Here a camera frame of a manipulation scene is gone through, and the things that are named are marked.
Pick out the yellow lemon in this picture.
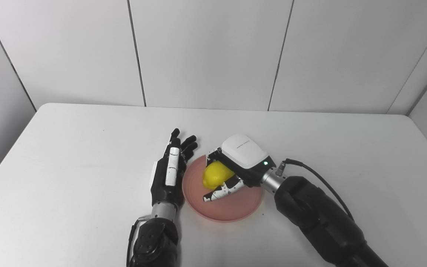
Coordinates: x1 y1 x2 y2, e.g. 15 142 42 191
203 161 235 189

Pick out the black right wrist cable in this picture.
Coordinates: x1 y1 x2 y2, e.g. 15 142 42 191
278 158 355 221

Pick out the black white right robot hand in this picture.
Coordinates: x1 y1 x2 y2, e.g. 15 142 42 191
203 134 277 203

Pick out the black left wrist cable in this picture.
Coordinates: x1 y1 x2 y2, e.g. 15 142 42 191
126 217 142 267

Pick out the pink round plate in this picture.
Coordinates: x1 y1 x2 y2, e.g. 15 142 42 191
182 154 265 223

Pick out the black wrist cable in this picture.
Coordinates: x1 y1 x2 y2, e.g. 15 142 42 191
278 158 355 221
126 217 142 267

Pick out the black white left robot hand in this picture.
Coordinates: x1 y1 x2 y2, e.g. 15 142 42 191
150 128 198 208

